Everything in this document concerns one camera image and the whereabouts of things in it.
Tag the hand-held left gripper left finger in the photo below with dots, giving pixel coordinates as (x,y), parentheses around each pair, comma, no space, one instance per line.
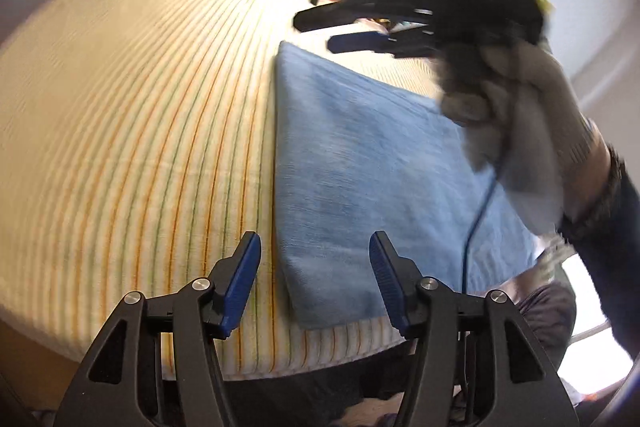
(240,282)

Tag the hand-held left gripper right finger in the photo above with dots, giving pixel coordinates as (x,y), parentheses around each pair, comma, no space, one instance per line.
(387,287)

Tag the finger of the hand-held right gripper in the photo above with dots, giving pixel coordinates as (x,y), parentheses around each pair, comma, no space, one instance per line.
(360,42)
(335,16)

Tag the blue denim pants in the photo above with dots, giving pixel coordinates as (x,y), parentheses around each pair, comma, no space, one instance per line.
(360,167)

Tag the person's right forearm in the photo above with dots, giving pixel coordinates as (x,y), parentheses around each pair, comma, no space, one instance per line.
(615,247)

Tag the person's right hand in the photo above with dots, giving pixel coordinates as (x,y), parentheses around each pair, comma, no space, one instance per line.
(540,122)

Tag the cream striped blanket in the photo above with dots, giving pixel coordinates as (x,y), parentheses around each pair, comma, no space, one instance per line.
(125,132)

